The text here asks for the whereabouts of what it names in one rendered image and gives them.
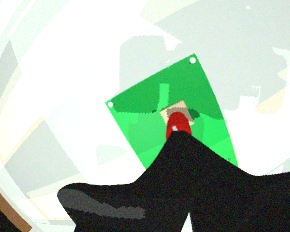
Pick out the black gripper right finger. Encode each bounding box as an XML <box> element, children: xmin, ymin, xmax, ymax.
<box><xmin>179</xmin><ymin>130</ymin><xmax>290</xmax><ymax>232</ymax></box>

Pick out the green circuit board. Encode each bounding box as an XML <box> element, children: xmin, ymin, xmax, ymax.
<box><xmin>105</xmin><ymin>53</ymin><xmax>239</xmax><ymax>170</ymax></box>

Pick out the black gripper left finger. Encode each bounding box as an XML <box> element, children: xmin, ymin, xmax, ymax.
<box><xmin>56</xmin><ymin>130</ymin><xmax>194</xmax><ymax>232</ymax></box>

